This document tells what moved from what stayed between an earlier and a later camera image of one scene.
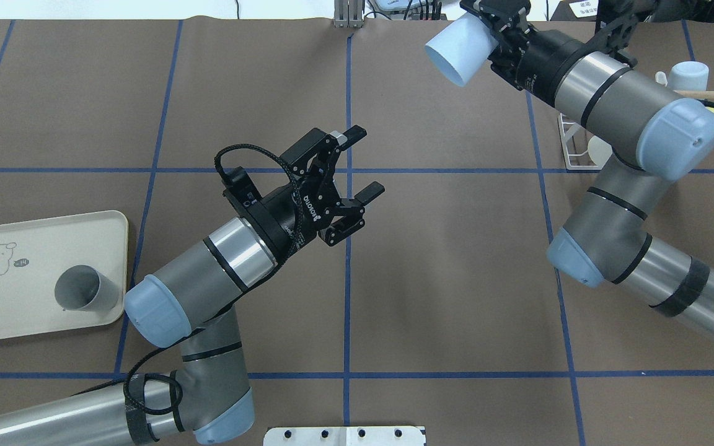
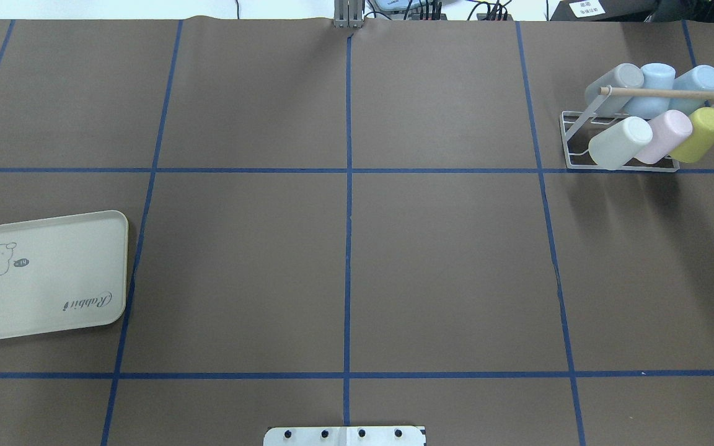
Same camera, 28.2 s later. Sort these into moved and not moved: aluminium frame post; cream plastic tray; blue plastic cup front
Moved: blue plastic cup front
Not moved: cream plastic tray; aluminium frame post
